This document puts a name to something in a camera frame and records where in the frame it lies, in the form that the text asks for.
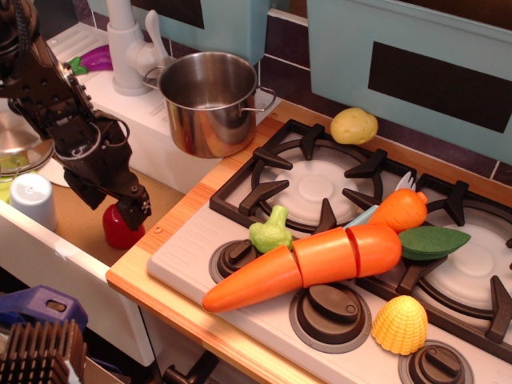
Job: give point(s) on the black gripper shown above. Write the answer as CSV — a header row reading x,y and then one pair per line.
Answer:
x,y
95,154

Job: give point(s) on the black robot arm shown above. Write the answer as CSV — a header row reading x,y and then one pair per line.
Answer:
x,y
39,87

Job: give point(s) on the stainless steel pot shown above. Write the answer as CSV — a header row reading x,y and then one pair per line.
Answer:
x,y
211,100

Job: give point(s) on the yellow toy potato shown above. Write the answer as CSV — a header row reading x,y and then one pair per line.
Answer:
x,y
353,126

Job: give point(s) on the white toy sink unit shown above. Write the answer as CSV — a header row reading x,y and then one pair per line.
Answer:
x,y
75,257

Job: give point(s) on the light blue plastic cup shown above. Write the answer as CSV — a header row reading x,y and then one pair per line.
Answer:
x,y
32,194

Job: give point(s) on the brown left stove knob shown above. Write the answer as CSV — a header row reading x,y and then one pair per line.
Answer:
x,y
231,257

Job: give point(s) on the brown stove knob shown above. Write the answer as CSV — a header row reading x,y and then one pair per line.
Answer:
x,y
435,362
330,318
231,257

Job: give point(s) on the steel bowl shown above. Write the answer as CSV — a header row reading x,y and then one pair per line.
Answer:
x,y
22,150

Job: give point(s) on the green toy broccoli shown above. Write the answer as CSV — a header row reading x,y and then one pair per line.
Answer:
x,y
273,233

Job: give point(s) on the blue plastic clamp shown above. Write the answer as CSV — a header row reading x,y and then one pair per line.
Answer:
x,y
41,304

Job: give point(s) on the white toy faucet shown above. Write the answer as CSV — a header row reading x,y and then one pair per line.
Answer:
x,y
131,56

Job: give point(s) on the purple toy eggplant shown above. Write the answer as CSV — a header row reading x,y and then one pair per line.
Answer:
x,y
97,59

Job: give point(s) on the brown ribbed heat sink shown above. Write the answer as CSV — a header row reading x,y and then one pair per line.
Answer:
x,y
44,353

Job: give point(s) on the black left burner grate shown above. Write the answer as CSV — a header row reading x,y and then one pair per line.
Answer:
x,y
323,184

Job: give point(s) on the black burner grate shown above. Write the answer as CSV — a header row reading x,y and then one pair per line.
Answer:
x,y
323,184
467,292

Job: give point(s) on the large orange toy carrot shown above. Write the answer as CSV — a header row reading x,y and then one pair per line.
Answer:
x,y
331,256

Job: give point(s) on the white toy stove top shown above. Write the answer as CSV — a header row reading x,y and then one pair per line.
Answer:
x,y
183,264

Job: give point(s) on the teal left cabinet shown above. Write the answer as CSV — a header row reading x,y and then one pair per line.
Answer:
x,y
237,27

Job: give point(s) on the brown middle stove knob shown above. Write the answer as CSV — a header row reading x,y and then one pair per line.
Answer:
x,y
330,318

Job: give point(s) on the white light blue fork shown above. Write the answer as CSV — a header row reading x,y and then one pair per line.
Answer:
x,y
406,182

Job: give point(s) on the small orange toy carrot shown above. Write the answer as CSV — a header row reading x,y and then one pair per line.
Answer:
x,y
402,210

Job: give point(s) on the black right burner grate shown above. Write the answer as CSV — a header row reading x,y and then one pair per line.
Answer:
x,y
467,292

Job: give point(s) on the yellow toy corn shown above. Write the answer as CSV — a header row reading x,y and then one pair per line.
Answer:
x,y
400,327

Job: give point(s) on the green felt leaf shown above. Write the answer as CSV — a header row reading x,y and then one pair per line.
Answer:
x,y
431,242

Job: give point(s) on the teal cabinet with dark window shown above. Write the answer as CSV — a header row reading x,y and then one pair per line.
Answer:
x,y
439,67

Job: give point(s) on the brown right stove knob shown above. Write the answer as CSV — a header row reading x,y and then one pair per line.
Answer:
x,y
435,362

